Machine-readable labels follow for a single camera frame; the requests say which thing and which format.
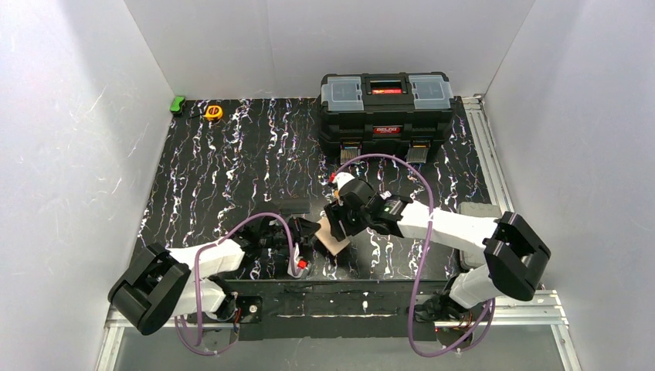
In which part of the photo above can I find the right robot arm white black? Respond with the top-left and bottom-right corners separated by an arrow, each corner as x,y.
324,172 -> 551,311

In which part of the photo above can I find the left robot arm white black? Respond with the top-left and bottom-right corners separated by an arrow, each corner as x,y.
107,212 -> 322,335

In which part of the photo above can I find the black toolbox with red label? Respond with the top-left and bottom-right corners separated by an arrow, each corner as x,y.
317,72 -> 463,164

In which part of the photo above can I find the grey rectangular box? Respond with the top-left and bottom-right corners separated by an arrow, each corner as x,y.
457,202 -> 503,271

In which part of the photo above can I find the yellow tape measure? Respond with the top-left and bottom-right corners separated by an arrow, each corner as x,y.
203,105 -> 224,121

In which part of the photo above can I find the green small object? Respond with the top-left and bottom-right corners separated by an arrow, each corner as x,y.
169,96 -> 186,115

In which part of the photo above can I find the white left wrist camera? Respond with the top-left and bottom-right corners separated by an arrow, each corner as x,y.
287,258 -> 312,279

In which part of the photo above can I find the aluminium frame rail right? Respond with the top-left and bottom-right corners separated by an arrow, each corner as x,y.
463,94 -> 515,212

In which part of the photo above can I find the aluminium frame rail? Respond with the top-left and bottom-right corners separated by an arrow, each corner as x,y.
463,94 -> 515,212
96,286 -> 581,370

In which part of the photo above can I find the aluminium frame rail front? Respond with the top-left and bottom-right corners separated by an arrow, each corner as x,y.
96,286 -> 581,370

